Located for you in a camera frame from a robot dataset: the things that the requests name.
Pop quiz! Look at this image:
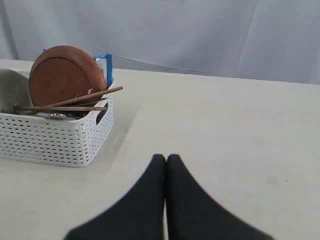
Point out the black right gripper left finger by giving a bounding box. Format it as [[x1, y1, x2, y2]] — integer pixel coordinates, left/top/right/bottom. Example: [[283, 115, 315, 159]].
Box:
[[65, 154, 166, 240]]

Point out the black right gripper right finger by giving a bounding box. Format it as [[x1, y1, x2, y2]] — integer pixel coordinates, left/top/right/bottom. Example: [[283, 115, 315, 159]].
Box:
[[166, 154, 272, 240]]

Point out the silver table knife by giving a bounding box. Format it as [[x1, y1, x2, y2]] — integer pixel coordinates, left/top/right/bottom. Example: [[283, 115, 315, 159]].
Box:
[[0, 108, 81, 121]]

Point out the white perforated plastic basket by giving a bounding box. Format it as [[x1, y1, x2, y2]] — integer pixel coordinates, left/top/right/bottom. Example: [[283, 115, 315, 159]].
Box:
[[0, 94, 114, 168]]

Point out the blue snack packet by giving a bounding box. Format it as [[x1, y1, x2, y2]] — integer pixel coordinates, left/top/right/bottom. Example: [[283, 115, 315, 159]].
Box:
[[93, 53, 114, 88]]

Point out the brown round plate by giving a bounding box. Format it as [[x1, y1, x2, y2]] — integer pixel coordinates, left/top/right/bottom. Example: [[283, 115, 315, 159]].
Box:
[[29, 45, 107, 106]]

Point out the white ceramic bowl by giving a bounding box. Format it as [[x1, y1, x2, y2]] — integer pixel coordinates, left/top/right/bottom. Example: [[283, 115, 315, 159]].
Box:
[[0, 68, 32, 114]]

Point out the white backdrop curtain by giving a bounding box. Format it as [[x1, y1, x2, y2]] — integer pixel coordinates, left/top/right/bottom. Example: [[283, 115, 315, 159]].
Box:
[[0, 0, 320, 84]]

